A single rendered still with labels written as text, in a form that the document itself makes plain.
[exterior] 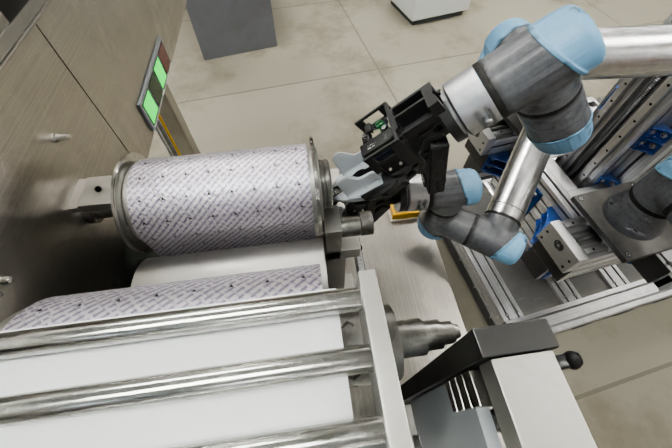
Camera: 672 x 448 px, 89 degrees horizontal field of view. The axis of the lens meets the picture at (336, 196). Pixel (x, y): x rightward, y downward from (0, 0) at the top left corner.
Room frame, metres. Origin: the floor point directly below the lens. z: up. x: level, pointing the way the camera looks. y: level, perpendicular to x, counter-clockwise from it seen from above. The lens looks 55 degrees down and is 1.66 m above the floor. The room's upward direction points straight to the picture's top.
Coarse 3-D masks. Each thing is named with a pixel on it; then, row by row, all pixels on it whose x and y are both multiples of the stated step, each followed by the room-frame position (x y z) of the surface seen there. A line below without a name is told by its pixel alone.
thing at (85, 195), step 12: (84, 180) 0.29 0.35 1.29; (96, 180) 0.29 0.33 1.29; (108, 180) 0.29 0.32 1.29; (84, 192) 0.27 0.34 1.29; (96, 192) 0.27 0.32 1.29; (108, 192) 0.27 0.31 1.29; (72, 204) 0.25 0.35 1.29; (84, 204) 0.25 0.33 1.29; (96, 204) 0.25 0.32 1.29; (108, 204) 0.25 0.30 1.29
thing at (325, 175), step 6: (324, 162) 0.33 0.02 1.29; (324, 168) 0.31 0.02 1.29; (324, 174) 0.30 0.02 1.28; (330, 174) 0.31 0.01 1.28; (324, 180) 0.30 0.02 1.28; (330, 180) 0.30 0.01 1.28; (324, 186) 0.29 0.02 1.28; (330, 186) 0.29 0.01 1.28; (324, 192) 0.28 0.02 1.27; (330, 192) 0.28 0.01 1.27; (324, 198) 0.28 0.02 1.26; (330, 198) 0.28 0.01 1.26; (324, 204) 0.28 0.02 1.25; (330, 204) 0.28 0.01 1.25
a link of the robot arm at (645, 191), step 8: (664, 160) 0.56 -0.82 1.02; (656, 168) 0.55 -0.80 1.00; (664, 168) 0.54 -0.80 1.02; (648, 176) 0.55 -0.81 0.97; (656, 176) 0.53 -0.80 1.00; (664, 176) 0.52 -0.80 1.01; (640, 184) 0.54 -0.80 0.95; (648, 184) 0.53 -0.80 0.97; (656, 184) 0.51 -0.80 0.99; (664, 184) 0.50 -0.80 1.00; (640, 192) 0.52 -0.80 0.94; (648, 192) 0.51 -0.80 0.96; (656, 192) 0.50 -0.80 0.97; (664, 192) 0.49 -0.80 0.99; (640, 200) 0.51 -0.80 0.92; (648, 200) 0.50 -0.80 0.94; (656, 200) 0.49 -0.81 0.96; (664, 200) 0.47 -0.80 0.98; (648, 208) 0.49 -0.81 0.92; (656, 208) 0.48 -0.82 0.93; (664, 208) 0.46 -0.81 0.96
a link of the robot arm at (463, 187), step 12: (468, 168) 0.44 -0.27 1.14; (456, 180) 0.40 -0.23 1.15; (468, 180) 0.40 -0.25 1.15; (480, 180) 0.40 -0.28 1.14; (444, 192) 0.38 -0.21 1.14; (456, 192) 0.38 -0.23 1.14; (468, 192) 0.38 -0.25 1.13; (480, 192) 0.39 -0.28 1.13; (432, 204) 0.37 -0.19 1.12; (444, 204) 0.37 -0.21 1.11; (456, 204) 0.37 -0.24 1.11; (468, 204) 0.37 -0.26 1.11
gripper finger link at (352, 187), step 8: (344, 176) 0.29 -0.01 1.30; (352, 176) 0.29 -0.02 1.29; (360, 176) 0.30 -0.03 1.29; (368, 176) 0.29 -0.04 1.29; (376, 176) 0.30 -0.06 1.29; (344, 184) 0.29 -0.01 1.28; (352, 184) 0.29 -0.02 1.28; (360, 184) 0.29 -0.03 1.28; (368, 184) 0.29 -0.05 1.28; (376, 184) 0.29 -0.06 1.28; (344, 192) 0.29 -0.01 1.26; (352, 192) 0.29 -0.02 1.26; (360, 192) 0.29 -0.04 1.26; (336, 200) 0.30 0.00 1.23; (344, 200) 0.29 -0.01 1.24; (352, 200) 0.29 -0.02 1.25; (360, 200) 0.28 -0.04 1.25
